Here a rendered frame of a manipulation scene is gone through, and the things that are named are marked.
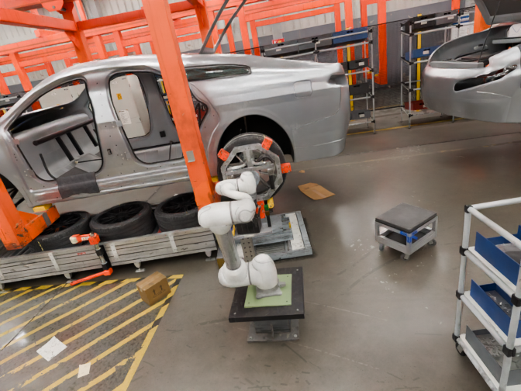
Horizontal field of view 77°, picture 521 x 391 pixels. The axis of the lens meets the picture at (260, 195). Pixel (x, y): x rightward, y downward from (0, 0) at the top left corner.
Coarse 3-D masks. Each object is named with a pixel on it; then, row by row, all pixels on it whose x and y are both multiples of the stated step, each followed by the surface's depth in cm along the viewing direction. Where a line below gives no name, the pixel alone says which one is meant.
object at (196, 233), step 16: (112, 240) 328; (128, 240) 325; (144, 240) 325; (160, 240) 326; (176, 240) 326; (16, 256) 333; (32, 256) 330; (48, 256) 333; (64, 256) 330; (80, 256) 331; (0, 272) 336
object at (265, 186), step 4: (236, 156) 302; (240, 160) 304; (276, 168) 317; (260, 172) 309; (264, 172) 309; (276, 172) 315; (276, 176) 310; (260, 180) 313; (268, 180) 334; (264, 184) 314; (268, 184) 325; (256, 188) 332; (260, 188) 328; (264, 188) 323; (268, 188) 316; (260, 192) 317; (264, 192) 315
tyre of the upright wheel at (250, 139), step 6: (252, 132) 313; (234, 138) 308; (240, 138) 296; (246, 138) 294; (252, 138) 294; (258, 138) 295; (270, 138) 311; (228, 144) 302; (234, 144) 296; (240, 144) 296; (246, 144) 296; (276, 144) 307; (228, 150) 298; (270, 150) 299; (276, 150) 299; (282, 156) 302; (222, 162) 302; (282, 162) 304; (282, 174) 308; (222, 180) 309; (276, 192) 315; (270, 198) 318
